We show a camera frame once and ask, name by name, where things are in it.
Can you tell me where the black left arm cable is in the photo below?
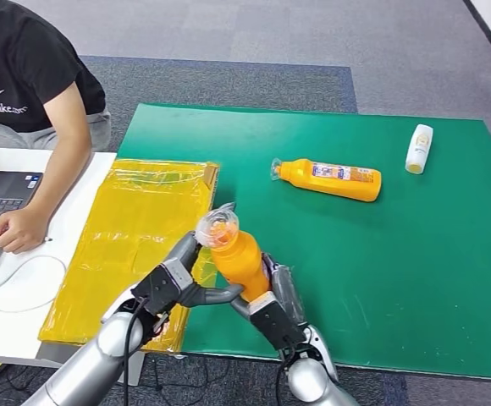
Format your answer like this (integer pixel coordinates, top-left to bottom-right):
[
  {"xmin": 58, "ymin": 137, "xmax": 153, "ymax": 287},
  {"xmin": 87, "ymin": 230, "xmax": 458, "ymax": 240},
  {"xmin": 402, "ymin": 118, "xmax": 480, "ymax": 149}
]
[{"xmin": 122, "ymin": 297, "xmax": 150, "ymax": 406}]

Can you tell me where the person's left hand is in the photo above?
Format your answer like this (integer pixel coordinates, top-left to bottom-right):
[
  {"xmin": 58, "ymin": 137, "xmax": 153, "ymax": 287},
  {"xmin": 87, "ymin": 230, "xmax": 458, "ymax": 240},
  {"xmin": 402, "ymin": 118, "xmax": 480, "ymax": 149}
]
[{"xmin": 0, "ymin": 206, "xmax": 49, "ymax": 255}]

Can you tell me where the small white bottle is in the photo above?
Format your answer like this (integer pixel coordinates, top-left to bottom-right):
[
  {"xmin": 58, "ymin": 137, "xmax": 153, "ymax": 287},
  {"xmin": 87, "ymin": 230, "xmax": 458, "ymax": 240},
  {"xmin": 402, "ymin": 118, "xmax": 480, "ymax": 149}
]
[{"xmin": 404, "ymin": 123, "xmax": 434, "ymax": 175}]

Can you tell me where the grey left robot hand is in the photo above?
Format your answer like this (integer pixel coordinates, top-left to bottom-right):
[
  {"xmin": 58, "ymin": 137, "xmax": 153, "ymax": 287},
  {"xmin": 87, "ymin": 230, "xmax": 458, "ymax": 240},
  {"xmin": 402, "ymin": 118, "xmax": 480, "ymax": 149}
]
[{"xmin": 160, "ymin": 202, "xmax": 245, "ymax": 310}]

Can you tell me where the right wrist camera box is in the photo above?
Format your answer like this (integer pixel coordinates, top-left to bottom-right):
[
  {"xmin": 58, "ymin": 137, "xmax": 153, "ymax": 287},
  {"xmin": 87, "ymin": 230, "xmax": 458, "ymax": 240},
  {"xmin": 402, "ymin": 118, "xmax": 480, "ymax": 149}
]
[{"xmin": 249, "ymin": 291, "xmax": 307, "ymax": 353}]

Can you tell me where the dark grey laptop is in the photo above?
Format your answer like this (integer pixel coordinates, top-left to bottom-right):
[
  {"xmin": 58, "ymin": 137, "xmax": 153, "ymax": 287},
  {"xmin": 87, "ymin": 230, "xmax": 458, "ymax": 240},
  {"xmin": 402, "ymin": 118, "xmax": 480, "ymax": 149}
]
[{"xmin": 0, "ymin": 169, "xmax": 44, "ymax": 246}]

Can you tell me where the orange bottle with clear cap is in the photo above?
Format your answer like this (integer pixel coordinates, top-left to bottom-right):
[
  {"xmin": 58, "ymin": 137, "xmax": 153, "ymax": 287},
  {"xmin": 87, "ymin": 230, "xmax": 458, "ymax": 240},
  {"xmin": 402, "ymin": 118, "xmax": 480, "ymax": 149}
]
[
  {"xmin": 194, "ymin": 208, "xmax": 272, "ymax": 304},
  {"xmin": 270, "ymin": 157, "xmax": 383, "ymax": 203}
]

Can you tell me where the person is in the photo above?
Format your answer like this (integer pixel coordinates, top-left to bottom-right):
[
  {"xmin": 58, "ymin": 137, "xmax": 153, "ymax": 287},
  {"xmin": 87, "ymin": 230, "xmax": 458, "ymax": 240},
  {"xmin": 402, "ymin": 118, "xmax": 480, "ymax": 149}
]
[{"xmin": 0, "ymin": 0, "xmax": 112, "ymax": 255}]

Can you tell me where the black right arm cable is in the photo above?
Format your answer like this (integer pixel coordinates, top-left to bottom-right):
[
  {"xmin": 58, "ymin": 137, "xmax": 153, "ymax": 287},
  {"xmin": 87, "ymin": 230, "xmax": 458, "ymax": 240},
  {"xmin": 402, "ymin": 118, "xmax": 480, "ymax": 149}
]
[{"xmin": 273, "ymin": 346, "xmax": 299, "ymax": 406}]

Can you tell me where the yellow plastic wrapped cardboard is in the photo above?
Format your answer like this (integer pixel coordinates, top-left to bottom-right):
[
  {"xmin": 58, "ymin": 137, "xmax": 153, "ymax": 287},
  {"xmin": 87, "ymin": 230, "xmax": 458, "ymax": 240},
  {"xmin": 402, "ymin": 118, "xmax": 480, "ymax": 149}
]
[{"xmin": 38, "ymin": 158, "xmax": 221, "ymax": 354}]

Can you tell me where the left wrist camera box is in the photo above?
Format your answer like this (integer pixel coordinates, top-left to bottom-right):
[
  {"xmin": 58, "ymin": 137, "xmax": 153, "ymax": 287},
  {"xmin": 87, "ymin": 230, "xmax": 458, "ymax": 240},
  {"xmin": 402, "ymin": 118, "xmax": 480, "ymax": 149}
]
[{"xmin": 132, "ymin": 261, "xmax": 196, "ymax": 318}]

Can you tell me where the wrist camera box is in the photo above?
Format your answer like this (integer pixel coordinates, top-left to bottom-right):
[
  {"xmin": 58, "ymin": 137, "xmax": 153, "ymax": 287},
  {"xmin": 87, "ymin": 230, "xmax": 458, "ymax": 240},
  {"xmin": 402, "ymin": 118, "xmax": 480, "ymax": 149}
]
[
  {"xmin": 132, "ymin": 261, "xmax": 196, "ymax": 318},
  {"xmin": 249, "ymin": 291, "xmax": 307, "ymax": 353}
]

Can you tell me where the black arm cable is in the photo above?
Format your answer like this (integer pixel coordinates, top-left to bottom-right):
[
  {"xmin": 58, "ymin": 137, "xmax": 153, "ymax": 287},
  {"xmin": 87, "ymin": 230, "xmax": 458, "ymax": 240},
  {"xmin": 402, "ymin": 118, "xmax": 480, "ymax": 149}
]
[
  {"xmin": 273, "ymin": 346, "xmax": 299, "ymax": 406},
  {"xmin": 122, "ymin": 297, "xmax": 150, "ymax": 406}
]

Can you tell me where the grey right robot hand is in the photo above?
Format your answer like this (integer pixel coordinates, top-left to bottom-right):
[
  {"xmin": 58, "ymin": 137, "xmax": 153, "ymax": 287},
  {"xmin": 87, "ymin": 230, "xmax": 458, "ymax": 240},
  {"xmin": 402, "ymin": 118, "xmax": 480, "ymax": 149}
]
[{"xmin": 230, "ymin": 252, "xmax": 306, "ymax": 332}]

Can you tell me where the green table mat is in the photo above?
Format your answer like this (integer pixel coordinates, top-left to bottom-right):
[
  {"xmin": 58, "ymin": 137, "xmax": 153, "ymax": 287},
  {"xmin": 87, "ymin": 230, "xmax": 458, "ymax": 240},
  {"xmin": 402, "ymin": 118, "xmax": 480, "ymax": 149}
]
[{"xmin": 116, "ymin": 102, "xmax": 491, "ymax": 382}]

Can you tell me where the thin white cable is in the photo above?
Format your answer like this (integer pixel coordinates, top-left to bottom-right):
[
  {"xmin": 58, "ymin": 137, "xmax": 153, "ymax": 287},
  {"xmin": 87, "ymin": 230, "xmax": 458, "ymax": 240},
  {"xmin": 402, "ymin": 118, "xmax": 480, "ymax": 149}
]
[{"xmin": 0, "ymin": 255, "xmax": 68, "ymax": 314}]

